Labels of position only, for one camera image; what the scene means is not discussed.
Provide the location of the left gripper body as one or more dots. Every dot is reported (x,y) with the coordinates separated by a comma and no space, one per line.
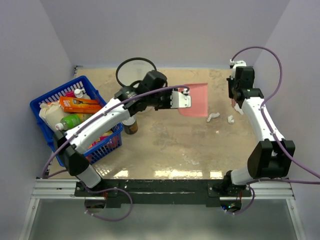
(161,100)

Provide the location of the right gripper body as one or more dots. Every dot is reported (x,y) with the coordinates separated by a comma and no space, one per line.
(233,85)

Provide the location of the pink hand brush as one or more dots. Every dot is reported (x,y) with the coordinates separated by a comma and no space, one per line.
(233,103)

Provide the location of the white paper scrap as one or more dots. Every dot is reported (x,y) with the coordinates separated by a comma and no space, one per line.
(213,116)
(230,119)

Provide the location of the pink dustpan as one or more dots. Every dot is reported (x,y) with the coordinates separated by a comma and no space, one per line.
(199,101)

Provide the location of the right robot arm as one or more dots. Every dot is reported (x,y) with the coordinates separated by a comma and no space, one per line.
(270,159)

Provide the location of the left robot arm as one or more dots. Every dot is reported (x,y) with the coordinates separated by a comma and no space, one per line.
(152,91)

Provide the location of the tin can with orange label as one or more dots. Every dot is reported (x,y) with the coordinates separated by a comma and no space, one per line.
(130,125)

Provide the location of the white bin with black rim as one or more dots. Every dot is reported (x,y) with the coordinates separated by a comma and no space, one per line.
(129,75)

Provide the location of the blue plastic basket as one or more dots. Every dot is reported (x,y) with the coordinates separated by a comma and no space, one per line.
(98,151)

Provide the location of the yellow pink snack box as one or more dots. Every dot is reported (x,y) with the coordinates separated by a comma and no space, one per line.
(101,138)

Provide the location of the white pump bottle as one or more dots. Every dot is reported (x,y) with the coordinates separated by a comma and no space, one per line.
(81,94)

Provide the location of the orange box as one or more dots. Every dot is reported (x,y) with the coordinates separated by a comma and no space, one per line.
(79,105)

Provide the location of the green bottle white cap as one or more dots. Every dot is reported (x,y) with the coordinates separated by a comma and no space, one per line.
(71,121)

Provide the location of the beige cloth bag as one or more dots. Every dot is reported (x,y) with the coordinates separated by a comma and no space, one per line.
(51,113)

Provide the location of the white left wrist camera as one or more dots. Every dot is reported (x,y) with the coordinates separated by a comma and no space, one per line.
(180,98)

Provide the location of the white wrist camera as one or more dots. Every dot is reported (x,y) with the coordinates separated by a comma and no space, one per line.
(233,64)
(180,98)

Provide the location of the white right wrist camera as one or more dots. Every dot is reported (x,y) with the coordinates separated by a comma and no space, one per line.
(233,64)

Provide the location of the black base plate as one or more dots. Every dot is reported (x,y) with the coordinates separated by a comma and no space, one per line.
(208,192)

